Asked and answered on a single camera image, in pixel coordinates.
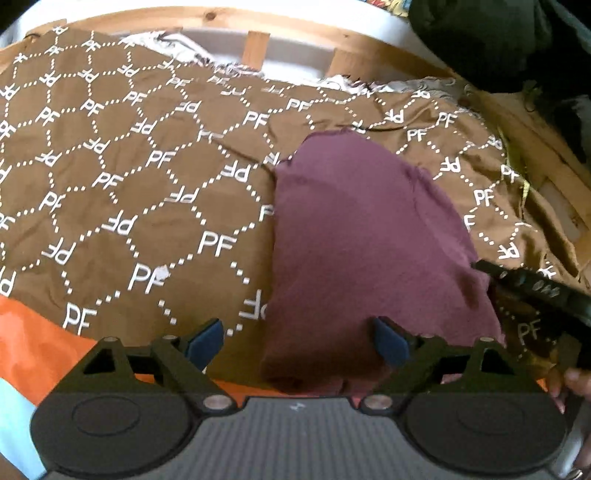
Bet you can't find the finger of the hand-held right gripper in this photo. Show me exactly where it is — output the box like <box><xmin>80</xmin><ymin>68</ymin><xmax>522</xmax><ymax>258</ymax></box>
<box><xmin>473</xmin><ymin>260</ymin><xmax>591</xmax><ymax>326</ymax></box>

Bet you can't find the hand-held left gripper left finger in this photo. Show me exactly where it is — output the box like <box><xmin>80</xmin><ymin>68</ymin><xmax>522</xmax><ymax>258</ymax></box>
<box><xmin>79</xmin><ymin>318</ymin><xmax>234</xmax><ymax>414</ymax></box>

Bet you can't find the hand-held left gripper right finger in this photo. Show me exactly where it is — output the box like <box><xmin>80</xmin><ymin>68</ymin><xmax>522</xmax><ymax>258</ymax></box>
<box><xmin>359</xmin><ymin>316</ymin><xmax>515</xmax><ymax>414</ymax></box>

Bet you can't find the maroon garment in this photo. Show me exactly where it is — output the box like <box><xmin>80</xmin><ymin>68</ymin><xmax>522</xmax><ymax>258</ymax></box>
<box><xmin>259</xmin><ymin>128</ymin><xmax>506</xmax><ymax>398</ymax></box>

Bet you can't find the person's right hand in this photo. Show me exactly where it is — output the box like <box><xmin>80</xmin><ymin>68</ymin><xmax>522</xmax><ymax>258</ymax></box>
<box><xmin>546</xmin><ymin>366</ymin><xmax>585</xmax><ymax>416</ymax></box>

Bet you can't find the yellow-green cloth strip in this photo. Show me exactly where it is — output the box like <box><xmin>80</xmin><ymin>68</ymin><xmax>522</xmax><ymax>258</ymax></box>
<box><xmin>501</xmin><ymin>133</ymin><xmax>537</xmax><ymax>219</ymax></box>

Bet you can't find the orange cloth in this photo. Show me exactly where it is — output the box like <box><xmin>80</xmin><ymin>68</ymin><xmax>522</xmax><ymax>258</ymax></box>
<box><xmin>0</xmin><ymin>295</ymin><xmax>280</xmax><ymax>407</ymax></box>

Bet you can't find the brown printed blanket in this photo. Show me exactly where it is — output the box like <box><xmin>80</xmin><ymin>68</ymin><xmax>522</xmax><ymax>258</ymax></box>
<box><xmin>0</xmin><ymin>25</ymin><xmax>583</xmax><ymax>370</ymax></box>

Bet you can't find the light blue cloth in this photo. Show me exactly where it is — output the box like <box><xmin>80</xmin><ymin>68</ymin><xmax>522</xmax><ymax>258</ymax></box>
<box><xmin>0</xmin><ymin>373</ymin><xmax>48</xmax><ymax>480</ymax></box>

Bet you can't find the black cloth bundle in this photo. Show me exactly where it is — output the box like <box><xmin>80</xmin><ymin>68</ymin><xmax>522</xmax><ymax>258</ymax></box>
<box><xmin>409</xmin><ymin>0</ymin><xmax>591</xmax><ymax>163</ymax></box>

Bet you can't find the colourful printed cloth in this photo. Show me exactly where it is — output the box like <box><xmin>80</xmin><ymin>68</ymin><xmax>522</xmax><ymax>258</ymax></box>
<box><xmin>368</xmin><ymin>0</ymin><xmax>411</xmax><ymax>17</ymax></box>

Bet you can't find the wooden bed frame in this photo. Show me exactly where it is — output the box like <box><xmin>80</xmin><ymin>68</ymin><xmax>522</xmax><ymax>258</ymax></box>
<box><xmin>0</xmin><ymin>4</ymin><xmax>591</xmax><ymax>264</ymax></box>

